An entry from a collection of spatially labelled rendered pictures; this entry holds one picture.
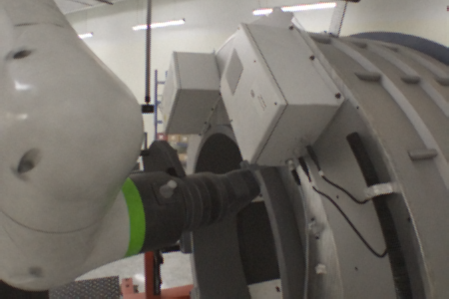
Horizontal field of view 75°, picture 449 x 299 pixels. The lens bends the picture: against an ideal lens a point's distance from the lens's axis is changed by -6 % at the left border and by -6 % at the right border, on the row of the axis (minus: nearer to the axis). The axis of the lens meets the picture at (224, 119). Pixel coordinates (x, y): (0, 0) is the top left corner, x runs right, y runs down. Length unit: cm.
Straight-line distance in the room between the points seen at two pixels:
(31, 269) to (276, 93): 39
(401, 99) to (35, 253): 58
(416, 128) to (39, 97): 55
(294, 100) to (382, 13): 571
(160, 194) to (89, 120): 17
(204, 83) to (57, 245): 88
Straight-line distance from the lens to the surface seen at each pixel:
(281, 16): 106
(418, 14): 617
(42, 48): 25
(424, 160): 57
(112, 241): 33
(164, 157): 41
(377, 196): 48
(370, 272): 56
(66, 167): 21
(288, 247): 68
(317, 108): 53
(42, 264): 30
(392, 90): 64
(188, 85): 107
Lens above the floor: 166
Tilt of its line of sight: 5 degrees down
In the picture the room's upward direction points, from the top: 1 degrees clockwise
